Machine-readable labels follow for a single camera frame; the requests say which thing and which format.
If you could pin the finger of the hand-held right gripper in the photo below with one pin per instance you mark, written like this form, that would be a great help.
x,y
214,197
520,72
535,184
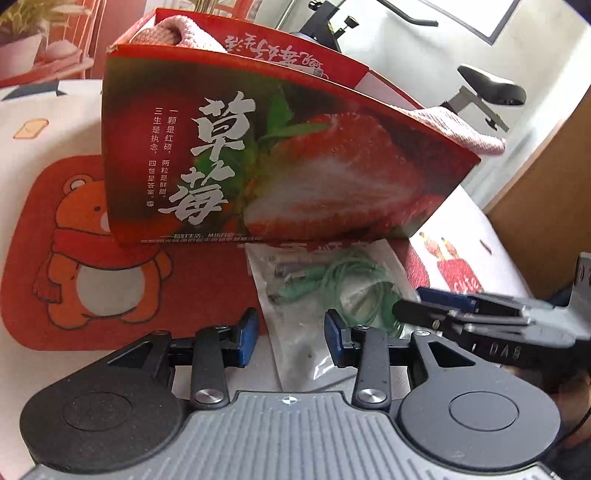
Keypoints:
x,y
445,297
420,314

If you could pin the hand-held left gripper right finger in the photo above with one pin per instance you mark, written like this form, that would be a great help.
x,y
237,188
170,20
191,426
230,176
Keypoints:
x,y
334,339

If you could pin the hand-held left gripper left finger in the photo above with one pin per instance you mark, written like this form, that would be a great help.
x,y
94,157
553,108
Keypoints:
x,y
248,339

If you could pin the red strawberry print cardboard box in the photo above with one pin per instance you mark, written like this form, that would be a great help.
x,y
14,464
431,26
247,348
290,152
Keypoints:
x,y
184,138

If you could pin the pink towel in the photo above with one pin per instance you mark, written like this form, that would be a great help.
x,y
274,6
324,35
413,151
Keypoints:
x,y
194,32

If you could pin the brown wooden panel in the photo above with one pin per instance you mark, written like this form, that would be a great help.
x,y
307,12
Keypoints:
x,y
554,184

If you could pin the black exercise bike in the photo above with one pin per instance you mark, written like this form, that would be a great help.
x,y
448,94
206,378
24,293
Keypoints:
x,y
489,87

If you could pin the red bear print mat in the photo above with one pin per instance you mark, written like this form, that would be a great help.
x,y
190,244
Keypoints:
x,y
46,207

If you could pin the dark framed window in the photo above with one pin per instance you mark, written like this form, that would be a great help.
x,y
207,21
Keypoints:
x,y
503,14

